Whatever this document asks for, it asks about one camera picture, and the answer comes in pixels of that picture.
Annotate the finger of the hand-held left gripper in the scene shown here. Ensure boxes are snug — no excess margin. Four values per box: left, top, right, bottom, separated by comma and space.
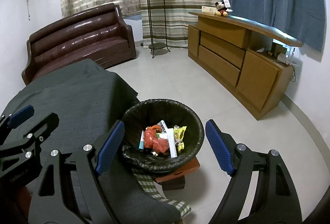
0, 112, 60, 161
0, 105, 35, 134

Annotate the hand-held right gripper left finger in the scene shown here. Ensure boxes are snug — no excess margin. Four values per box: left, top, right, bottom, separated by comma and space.
28, 120, 125, 224

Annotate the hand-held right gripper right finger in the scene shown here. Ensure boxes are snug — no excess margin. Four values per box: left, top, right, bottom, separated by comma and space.
205, 119, 303, 224

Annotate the yellow packet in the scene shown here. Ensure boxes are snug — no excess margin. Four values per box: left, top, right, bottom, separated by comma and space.
173, 125, 187, 152

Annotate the red plastic bag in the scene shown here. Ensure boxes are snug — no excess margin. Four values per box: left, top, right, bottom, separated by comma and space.
144, 128, 169, 153

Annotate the white slim box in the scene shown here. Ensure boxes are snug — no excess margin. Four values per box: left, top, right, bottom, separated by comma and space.
166, 129, 178, 159

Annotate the white blue printed packet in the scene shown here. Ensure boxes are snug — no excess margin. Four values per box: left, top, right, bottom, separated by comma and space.
158, 120, 169, 134

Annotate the bin with black liner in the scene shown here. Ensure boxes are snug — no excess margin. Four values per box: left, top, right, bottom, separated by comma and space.
121, 99, 205, 172

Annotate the red-brown wooden stool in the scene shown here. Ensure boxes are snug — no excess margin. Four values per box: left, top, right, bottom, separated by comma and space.
155, 156, 201, 191

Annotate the green white checkered cloth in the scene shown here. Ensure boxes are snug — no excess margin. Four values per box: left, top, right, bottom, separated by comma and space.
133, 167, 192, 217

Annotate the wooden cabinet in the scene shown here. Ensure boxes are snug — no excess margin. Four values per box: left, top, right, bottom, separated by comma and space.
188, 11, 303, 120

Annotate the brown leather sofa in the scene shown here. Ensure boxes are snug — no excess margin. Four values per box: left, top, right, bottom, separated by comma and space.
21, 3, 137, 86

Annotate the white router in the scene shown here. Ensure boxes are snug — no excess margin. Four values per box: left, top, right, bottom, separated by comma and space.
277, 45, 297, 64

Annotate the black metal plant stand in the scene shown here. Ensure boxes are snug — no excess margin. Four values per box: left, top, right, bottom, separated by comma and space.
144, 0, 171, 59

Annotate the small dark brown box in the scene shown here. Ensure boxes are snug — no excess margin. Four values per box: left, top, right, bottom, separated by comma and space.
271, 42, 286, 55

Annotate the mouse plush toy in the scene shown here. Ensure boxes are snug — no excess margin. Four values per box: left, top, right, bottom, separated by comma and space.
215, 0, 233, 17

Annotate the black cable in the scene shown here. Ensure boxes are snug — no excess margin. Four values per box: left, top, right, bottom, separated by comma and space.
290, 64, 298, 83

